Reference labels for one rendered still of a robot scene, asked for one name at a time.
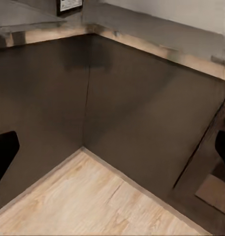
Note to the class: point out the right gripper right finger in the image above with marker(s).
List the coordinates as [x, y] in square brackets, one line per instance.
[220, 144]

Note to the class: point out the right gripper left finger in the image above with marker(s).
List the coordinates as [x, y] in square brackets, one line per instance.
[9, 146]

